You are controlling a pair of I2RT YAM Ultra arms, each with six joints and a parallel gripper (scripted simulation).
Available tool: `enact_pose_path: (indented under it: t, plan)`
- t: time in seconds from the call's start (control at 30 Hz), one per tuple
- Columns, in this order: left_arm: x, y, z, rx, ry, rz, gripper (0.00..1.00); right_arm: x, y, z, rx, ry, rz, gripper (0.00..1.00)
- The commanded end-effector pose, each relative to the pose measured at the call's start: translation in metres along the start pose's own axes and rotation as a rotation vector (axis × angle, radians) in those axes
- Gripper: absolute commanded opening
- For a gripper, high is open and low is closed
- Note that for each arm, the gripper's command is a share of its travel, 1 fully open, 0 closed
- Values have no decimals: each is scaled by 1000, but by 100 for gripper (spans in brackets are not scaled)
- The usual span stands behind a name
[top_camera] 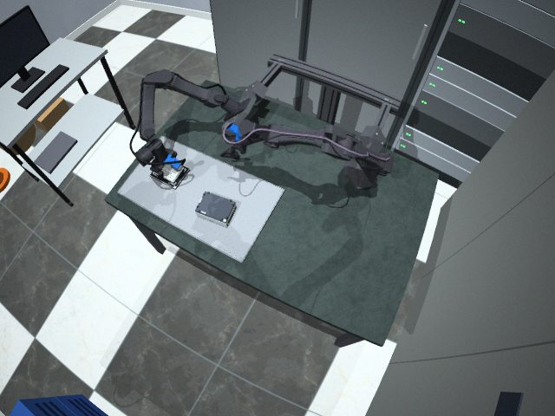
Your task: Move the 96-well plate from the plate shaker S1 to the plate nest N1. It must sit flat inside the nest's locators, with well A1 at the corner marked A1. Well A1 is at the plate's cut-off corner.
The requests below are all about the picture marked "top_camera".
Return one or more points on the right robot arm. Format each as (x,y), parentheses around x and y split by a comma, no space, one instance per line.
(162,79)

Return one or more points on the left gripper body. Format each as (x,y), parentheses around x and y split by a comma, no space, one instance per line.
(241,146)

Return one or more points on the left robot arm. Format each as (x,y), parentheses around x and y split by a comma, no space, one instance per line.
(312,137)

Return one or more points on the white well plate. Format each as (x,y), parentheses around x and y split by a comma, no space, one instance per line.
(169,171)

